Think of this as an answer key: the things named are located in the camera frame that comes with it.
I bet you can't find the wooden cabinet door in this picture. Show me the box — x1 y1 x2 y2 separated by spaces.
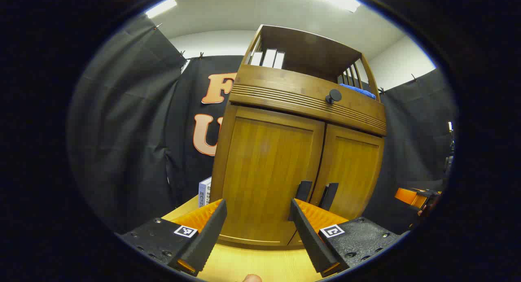
222 106 326 243
287 123 385 247

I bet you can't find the blue cloth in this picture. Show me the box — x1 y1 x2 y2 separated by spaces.
339 83 377 100

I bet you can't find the white and blue book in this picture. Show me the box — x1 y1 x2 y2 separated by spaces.
198 177 212 208

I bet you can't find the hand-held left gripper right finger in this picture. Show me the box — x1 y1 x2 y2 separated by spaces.
288 198 409 278

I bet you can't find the wooden double-door shoe cabinet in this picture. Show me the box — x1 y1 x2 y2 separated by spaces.
210 24 387 247

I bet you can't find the black backdrop cloth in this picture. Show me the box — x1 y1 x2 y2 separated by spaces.
67 15 458 236

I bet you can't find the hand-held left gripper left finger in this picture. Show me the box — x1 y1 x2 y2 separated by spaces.
115 199 228 277

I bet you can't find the small ceiling light panel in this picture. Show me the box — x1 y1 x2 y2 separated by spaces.
145 0 178 19

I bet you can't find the ribbed wooden drawer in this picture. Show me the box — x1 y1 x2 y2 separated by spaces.
229 64 387 137

